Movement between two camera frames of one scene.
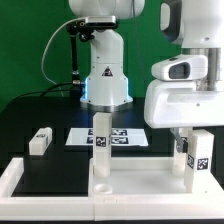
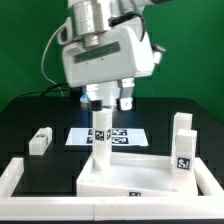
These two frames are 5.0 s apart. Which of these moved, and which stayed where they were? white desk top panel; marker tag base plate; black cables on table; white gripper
Moved: white desk top panel; white gripper
Stayed: marker tag base plate; black cables on table
